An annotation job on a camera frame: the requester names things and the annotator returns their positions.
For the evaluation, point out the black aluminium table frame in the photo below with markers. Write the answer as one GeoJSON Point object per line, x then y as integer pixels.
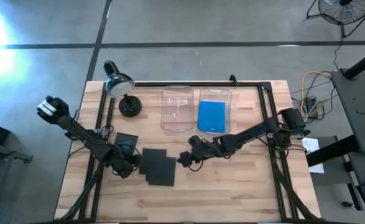
{"type": "Point", "coordinates": [185, 83]}

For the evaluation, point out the black table leg beam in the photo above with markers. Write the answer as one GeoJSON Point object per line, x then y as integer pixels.
{"type": "Point", "coordinates": [331, 152]}

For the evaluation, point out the grey side table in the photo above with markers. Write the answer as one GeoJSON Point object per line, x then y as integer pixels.
{"type": "Point", "coordinates": [356, 118]}

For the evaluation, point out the black desk lamp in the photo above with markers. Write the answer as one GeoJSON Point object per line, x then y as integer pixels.
{"type": "Point", "coordinates": [120, 84]}

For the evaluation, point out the black diagonal stand pole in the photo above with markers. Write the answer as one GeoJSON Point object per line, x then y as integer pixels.
{"type": "Point", "coordinates": [362, 63]}

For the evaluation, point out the white paper sheet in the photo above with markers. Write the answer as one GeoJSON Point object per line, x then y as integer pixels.
{"type": "Point", "coordinates": [312, 144]}

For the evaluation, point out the black floor fan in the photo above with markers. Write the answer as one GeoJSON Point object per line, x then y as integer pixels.
{"type": "Point", "coordinates": [345, 15]}

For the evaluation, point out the blue jewel case white logo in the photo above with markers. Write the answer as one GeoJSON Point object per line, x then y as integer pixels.
{"type": "Point", "coordinates": [211, 116]}

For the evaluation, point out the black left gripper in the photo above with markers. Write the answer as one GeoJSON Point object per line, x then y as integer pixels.
{"type": "Point", "coordinates": [121, 163]}

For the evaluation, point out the clear plastic bin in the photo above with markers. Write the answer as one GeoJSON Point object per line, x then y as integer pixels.
{"type": "Point", "coordinates": [177, 109]}
{"type": "Point", "coordinates": [214, 93]}

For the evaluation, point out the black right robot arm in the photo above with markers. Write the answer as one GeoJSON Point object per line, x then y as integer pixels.
{"type": "Point", "coordinates": [250, 132]}

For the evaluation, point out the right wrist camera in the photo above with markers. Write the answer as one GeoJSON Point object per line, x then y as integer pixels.
{"type": "Point", "coordinates": [197, 142]}

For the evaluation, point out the small black floor object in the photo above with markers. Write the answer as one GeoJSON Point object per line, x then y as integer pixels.
{"type": "Point", "coordinates": [347, 204]}

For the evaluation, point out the small black clamp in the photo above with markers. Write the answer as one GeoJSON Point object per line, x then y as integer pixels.
{"type": "Point", "coordinates": [232, 79]}

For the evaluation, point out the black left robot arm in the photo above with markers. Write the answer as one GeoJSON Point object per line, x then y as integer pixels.
{"type": "Point", "coordinates": [85, 138]}

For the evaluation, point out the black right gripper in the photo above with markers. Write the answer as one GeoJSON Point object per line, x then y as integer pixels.
{"type": "Point", "coordinates": [205, 152]}

